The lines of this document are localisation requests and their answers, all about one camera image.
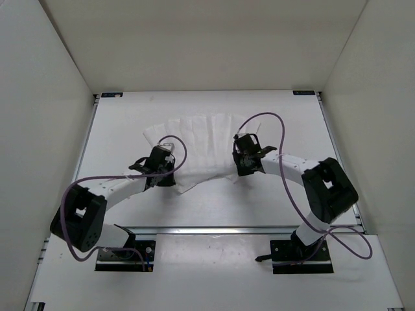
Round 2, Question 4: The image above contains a white pleated skirt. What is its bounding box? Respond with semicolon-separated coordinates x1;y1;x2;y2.
143;113;261;194

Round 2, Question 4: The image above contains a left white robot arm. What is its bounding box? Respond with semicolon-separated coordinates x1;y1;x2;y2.
64;144;175;252

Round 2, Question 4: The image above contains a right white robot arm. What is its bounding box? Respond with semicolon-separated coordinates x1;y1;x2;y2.
233;133;359;260

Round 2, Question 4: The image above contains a right corner label sticker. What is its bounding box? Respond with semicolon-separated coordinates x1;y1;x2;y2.
292;90;315;96

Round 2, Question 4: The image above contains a corner label sticker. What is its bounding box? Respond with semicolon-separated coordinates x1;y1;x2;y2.
292;90;315;96
101;92;123;98

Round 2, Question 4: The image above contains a left corner label sticker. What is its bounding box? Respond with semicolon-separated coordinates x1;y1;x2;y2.
101;92;123;98

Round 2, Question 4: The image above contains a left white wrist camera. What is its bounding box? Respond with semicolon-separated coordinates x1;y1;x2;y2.
159;142;175;153

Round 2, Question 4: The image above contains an aluminium front rail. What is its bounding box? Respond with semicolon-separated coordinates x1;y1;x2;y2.
58;223;367;236

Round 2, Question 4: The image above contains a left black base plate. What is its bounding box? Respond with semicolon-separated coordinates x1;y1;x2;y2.
95;235;156;273

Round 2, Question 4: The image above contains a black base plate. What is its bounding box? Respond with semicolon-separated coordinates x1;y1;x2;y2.
255;240;334;275
95;235;156;273

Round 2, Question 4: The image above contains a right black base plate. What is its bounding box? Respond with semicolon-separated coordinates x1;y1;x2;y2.
255;240;334;275

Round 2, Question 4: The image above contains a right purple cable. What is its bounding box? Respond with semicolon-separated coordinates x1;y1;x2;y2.
236;111;373;260

